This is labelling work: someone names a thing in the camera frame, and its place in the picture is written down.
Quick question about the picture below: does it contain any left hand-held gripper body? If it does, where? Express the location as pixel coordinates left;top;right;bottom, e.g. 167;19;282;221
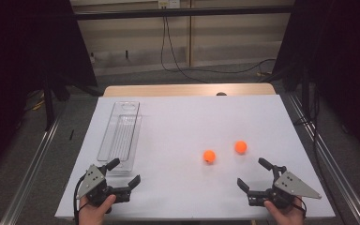
75;164;132;214

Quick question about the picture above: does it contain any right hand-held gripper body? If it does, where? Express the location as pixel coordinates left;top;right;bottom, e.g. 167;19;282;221
246;165;323;210

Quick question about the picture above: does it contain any clear plastic container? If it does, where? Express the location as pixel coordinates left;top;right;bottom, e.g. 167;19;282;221
97;100;143;173

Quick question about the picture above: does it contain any orange ball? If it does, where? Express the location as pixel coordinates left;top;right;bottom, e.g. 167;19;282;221
202;149;217;164
234;140;248;155

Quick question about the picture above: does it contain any person's left hand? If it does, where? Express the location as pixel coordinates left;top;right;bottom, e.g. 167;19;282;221
78;194;117;225

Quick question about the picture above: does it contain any person's right hand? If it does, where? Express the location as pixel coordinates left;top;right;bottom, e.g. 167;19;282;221
263;196;308;225

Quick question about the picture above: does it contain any white table board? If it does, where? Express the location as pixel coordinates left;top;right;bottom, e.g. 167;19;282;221
54;94;337;219

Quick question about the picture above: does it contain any black stand pole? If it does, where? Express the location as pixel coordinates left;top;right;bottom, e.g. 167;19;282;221
43;79;55;130
301;69;312;121

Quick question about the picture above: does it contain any black curtain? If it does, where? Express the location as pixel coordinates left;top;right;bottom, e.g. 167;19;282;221
0;0;98;179
273;0;360;165

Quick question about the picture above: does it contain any black horizontal bar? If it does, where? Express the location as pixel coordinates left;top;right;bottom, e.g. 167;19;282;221
74;5;294;21

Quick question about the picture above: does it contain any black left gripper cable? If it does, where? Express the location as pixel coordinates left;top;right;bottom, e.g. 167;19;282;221
72;174;87;225

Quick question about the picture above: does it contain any black right gripper strap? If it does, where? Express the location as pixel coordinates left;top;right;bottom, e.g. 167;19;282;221
293;195;308;218

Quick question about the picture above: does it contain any aluminium floor rail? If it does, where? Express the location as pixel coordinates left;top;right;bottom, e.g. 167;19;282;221
0;120;60;225
287;93;360;225

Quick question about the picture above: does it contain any black wall cable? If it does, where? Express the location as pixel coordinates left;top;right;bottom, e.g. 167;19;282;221
165;16;278;75
160;16;209;84

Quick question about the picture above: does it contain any white wall outlet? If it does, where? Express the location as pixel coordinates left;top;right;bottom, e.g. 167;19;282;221
157;0;181;9

